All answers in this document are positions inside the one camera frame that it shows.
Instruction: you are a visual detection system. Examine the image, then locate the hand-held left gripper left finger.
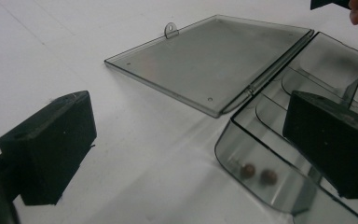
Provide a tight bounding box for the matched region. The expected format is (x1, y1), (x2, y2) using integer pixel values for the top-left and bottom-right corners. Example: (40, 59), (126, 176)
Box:
(0, 90), (98, 207)

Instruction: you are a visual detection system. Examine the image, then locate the transparent grey plastic compartment box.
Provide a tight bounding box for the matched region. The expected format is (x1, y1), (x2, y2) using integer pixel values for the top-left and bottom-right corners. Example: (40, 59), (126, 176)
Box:
(103, 13), (358, 224)

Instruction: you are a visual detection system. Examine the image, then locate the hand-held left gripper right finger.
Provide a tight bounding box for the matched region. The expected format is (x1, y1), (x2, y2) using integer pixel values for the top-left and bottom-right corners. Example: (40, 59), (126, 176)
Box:
(282, 90), (358, 200)

